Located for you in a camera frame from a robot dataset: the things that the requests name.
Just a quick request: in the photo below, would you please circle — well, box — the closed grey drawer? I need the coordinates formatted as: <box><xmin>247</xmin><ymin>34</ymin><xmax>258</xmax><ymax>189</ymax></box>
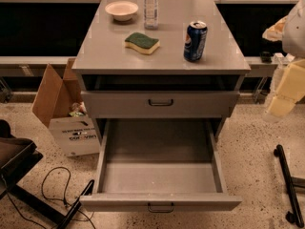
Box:
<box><xmin>81</xmin><ymin>91</ymin><xmax>239</xmax><ymax>118</ymax></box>

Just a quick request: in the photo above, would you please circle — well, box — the cardboard box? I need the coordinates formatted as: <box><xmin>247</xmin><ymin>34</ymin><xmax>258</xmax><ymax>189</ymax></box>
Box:
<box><xmin>32</xmin><ymin>59</ymin><xmax>99</xmax><ymax>156</ymax></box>

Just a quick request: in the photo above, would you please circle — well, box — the blue pepsi can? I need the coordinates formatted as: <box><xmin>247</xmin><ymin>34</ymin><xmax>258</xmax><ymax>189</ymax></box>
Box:
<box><xmin>184</xmin><ymin>21</ymin><xmax>208</xmax><ymax>62</ymax></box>

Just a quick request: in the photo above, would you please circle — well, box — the clear plastic water bottle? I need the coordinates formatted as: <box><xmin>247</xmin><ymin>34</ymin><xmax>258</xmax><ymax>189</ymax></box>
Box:
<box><xmin>144</xmin><ymin>0</ymin><xmax>158</xmax><ymax>30</ymax></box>

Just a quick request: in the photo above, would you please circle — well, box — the open grey drawer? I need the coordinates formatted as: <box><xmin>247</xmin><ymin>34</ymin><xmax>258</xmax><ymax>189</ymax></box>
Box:
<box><xmin>80</xmin><ymin>119</ymin><xmax>242</xmax><ymax>213</ymax></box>

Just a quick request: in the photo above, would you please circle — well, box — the green yellow sponge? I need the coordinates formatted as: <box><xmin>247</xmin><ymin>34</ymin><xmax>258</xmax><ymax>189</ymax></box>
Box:
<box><xmin>125</xmin><ymin>32</ymin><xmax>160</xmax><ymax>55</ymax></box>

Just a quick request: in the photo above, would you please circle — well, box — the black chair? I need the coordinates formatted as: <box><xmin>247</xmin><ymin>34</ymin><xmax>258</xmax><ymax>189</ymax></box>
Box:
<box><xmin>0</xmin><ymin>119</ymin><xmax>81</xmax><ymax>229</ymax></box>

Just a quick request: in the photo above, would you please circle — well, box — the white bowl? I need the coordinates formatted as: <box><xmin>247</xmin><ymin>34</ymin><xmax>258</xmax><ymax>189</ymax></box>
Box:
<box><xmin>105</xmin><ymin>1</ymin><xmax>138</xmax><ymax>22</ymax></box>

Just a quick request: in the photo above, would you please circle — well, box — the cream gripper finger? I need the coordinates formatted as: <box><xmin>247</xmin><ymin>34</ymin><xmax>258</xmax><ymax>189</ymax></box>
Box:
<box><xmin>263</xmin><ymin>59</ymin><xmax>305</xmax><ymax>122</ymax></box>

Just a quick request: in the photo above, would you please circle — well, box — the grey drawer cabinet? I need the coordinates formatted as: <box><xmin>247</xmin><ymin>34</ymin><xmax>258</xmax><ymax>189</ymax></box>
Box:
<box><xmin>72</xmin><ymin>0</ymin><xmax>250</xmax><ymax>135</ymax></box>

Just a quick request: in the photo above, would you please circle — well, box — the black cable on floor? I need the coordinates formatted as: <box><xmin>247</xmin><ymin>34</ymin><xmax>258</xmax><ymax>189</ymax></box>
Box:
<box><xmin>1</xmin><ymin>166</ymin><xmax>97</xmax><ymax>229</ymax></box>

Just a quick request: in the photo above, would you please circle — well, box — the black power adapter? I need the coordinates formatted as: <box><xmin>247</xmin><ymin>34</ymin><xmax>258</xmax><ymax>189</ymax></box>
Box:
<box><xmin>260</xmin><ymin>52</ymin><xmax>272</xmax><ymax>63</ymax></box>

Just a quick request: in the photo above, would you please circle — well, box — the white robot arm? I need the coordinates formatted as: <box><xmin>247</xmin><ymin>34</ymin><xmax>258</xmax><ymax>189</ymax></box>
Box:
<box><xmin>263</xmin><ymin>0</ymin><xmax>305</xmax><ymax>123</ymax></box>

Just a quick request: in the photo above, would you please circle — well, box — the black stand base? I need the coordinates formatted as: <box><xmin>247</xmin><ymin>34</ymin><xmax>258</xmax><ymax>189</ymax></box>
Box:
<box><xmin>274</xmin><ymin>144</ymin><xmax>305</xmax><ymax>228</ymax></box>

